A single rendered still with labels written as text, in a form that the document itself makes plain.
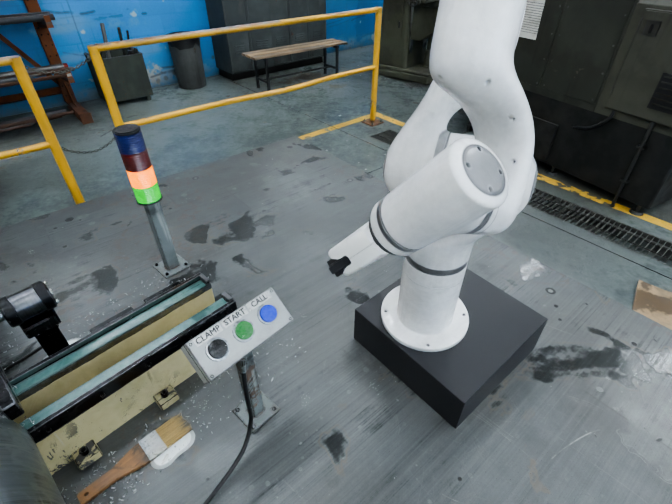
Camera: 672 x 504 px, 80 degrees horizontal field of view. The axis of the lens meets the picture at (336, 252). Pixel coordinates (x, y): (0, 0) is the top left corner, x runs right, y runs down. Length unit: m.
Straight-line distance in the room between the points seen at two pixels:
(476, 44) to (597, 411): 0.79
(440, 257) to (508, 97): 0.32
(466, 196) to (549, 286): 0.86
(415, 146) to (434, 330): 0.40
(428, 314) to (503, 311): 0.22
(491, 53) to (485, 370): 0.59
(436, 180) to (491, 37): 0.15
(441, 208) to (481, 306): 0.55
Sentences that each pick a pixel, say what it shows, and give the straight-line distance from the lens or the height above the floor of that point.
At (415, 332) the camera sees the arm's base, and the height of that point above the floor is 0.91.
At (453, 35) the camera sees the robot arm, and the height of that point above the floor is 1.49.
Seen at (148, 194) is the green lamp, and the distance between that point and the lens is 1.12.
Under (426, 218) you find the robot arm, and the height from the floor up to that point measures 1.32.
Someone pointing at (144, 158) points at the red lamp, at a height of 1.15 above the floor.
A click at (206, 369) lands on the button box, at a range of 0.66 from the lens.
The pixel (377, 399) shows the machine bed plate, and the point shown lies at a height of 0.80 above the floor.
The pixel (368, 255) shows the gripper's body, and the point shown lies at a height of 1.23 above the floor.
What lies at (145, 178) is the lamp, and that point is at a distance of 1.10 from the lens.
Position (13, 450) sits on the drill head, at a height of 1.09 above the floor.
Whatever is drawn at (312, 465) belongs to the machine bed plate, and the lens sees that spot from 0.84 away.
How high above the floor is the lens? 1.57
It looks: 38 degrees down
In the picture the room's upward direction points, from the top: straight up
